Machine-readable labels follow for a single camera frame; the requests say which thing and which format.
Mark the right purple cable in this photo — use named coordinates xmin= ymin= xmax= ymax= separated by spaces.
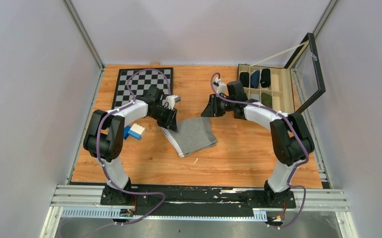
xmin=210 ymin=72 xmax=311 ymax=230

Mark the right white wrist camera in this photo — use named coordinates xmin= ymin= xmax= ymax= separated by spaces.
xmin=213 ymin=79 xmax=227 ymax=95

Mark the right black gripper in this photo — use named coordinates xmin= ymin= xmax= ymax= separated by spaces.
xmin=201 ymin=94 xmax=235 ymax=118

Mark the right aluminium frame post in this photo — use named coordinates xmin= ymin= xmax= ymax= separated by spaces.
xmin=313 ymin=0 xmax=339 ymax=37

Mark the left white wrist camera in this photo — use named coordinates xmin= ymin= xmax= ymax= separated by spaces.
xmin=163 ymin=95 xmax=181 ymax=110

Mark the navy rolled underwear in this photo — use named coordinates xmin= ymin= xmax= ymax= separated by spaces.
xmin=250 ymin=70 xmax=260 ymax=89

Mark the aluminium frame post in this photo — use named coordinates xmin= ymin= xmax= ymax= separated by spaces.
xmin=62 ymin=0 xmax=105 ymax=71
xmin=313 ymin=0 xmax=339 ymax=37

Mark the black compartment storage box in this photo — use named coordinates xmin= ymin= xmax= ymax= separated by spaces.
xmin=237 ymin=33 xmax=326 ymax=113

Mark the blue white block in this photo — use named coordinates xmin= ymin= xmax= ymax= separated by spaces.
xmin=123 ymin=123 xmax=146 ymax=140

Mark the purple cable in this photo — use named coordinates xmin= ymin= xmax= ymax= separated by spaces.
xmin=95 ymin=68 xmax=173 ymax=231
xmin=210 ymin=72 xmax=311 ymax=230

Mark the grey underwear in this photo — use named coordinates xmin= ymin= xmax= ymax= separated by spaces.
xmin=249 ymin=94 xmax=260 ymax=102
xmin=162 ymin=117 xmax=217 ymax=158

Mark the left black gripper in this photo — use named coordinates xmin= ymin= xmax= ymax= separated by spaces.
xmin=149 ymin=106 xmax=179 ymax=133

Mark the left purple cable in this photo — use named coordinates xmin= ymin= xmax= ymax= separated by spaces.
xmin=95 ymin=68 xmax=173 ymax=231

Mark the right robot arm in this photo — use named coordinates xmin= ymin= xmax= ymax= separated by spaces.
xmin=201 ymin=78 xmax=315 ymax=207

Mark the left aluminium frame post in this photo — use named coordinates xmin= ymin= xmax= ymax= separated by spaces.
xmin=62 ymin=0 xmax=105 ymax=71

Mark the black white chessboard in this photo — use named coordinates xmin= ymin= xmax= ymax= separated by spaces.
xmin=111 ymin=67 xmax=173 ymax=109

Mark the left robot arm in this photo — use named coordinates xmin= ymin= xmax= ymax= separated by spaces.
xmin=83 ymin=86 xmax=181 ymax=205

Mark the black rolled underwear tall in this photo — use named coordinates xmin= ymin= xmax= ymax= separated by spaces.
xmin=260 ymin=68 xmax=271 ymax=88

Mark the grey rolled underwear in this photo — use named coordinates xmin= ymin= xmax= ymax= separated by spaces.
xmin=249 ymin=94 xmax=260 ymax=102

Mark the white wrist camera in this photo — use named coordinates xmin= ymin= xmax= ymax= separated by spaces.
xmin=213 ymin=79 xmax=227 ymax=95
xmin=163 ymin=95 xmax=181 ymax=110

